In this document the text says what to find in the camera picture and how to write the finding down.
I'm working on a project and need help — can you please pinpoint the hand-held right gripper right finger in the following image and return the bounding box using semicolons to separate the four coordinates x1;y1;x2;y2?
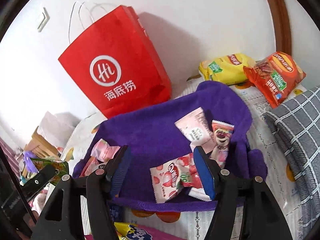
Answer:
193;145;293;240

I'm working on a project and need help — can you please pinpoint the white snack packet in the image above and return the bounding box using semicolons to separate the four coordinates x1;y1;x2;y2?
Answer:
187;187;213;202

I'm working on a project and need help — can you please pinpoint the pale pink snack packet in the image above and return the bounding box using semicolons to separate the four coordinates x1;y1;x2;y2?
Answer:
174;107;215;153

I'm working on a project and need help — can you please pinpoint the grey checked cloth with star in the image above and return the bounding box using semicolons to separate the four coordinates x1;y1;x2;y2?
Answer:
261;86;320;228

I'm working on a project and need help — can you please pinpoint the brown wooden door frame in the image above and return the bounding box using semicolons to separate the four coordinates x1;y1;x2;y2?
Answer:
260;0;292;55

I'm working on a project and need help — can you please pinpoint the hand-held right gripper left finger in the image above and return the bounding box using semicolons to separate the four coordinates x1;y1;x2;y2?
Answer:
30;145;132;240

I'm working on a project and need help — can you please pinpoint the yellow chips bag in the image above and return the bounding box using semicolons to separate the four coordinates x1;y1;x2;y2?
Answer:
199;53;257;85

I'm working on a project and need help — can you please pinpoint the purple cloth tray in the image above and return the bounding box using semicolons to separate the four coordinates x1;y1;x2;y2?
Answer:
72;80;268;213

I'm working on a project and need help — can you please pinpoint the red paper bag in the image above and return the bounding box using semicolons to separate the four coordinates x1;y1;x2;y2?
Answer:
58;1;173;119

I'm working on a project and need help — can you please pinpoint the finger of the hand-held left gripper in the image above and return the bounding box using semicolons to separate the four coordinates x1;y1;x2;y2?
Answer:
20;164;56;193

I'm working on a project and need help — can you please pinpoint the green snack packet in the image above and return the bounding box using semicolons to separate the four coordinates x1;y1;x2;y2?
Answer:
30;156;69;188

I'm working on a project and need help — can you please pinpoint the yellow snack packet blue print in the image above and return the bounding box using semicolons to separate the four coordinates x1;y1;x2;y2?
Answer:
114;222;153;240

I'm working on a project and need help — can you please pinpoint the white light switch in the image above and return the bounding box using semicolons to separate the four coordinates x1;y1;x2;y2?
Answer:
37;7;50;32

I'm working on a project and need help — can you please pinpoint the orange chips bag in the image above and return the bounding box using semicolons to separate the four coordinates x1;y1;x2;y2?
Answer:
243;51;307;109

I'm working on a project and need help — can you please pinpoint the wooden chair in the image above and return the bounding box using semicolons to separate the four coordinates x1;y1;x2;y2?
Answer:
25;127;63;158

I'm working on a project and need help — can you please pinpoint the bear print snack packet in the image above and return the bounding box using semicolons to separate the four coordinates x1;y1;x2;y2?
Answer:
209;120;235;169

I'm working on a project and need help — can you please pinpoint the strawberry print snack packet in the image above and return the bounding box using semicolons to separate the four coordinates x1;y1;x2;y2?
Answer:
149;154;204;204

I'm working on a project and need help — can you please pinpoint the white plastic bag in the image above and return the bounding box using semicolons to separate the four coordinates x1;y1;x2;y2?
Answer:
37;111;75;148

